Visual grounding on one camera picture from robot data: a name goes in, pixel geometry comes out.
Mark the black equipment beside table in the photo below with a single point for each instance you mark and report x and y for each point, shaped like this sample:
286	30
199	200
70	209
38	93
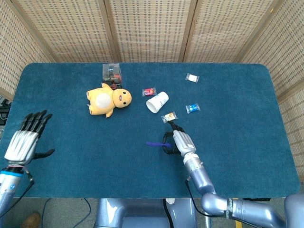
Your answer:
3	111

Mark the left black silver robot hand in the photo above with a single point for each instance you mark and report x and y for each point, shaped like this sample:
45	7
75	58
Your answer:
21	145

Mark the yellow candy packet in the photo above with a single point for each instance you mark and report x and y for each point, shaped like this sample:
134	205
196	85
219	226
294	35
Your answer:
169	116

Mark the white paper cup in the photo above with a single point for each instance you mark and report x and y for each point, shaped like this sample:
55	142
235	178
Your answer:
158	101

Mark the clear plastic toy box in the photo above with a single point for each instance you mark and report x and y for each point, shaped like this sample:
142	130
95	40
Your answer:
111	73

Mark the yellow plush toy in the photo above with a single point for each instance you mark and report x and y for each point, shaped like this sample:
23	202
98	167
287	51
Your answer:
99	102

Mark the blue-grey robot torso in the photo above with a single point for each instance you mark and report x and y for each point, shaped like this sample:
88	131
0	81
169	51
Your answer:
142	213

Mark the blue candy packet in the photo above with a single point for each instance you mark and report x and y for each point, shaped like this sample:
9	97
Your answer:
192	108

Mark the blue carpet table cover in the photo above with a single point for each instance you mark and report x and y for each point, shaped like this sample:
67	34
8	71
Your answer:
95	154

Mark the red candy packet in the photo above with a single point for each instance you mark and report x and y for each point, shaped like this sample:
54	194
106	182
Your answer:
149	91

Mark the woven folding screen panel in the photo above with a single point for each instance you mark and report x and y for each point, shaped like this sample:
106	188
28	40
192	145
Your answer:
285	59
152	31
71	31
225	31
16	47

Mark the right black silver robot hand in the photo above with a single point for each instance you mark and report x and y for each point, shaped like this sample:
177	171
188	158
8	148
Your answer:
184	142

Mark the white candy wrapper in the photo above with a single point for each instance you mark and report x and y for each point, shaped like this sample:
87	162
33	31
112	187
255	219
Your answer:
192	78

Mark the purple rubber strip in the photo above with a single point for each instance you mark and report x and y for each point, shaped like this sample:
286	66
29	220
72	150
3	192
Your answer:
154	144

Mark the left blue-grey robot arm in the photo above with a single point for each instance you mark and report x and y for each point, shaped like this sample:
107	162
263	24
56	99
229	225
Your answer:
7	187

